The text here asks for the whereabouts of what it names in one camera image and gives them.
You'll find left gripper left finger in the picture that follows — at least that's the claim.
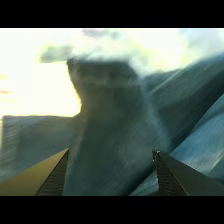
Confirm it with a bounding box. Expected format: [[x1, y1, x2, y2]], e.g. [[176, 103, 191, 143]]
[[0, 148, 70, 197]]

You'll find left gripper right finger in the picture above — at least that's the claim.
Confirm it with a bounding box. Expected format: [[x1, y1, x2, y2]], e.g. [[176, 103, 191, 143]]
[[151, 148, 224, 197]]

